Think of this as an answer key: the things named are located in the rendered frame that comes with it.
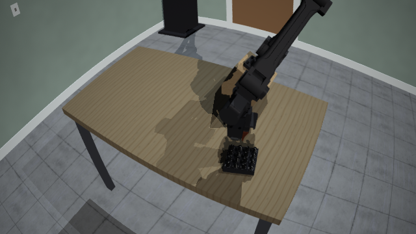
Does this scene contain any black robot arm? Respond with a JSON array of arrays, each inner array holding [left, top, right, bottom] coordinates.
[[219, 0, 333, 141]]

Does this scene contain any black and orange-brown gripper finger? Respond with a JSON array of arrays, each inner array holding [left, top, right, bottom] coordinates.
[[242, 131, 249, 141]]

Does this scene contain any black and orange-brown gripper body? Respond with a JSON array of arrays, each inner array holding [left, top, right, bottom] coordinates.
[[243, 106, 258, 132]]

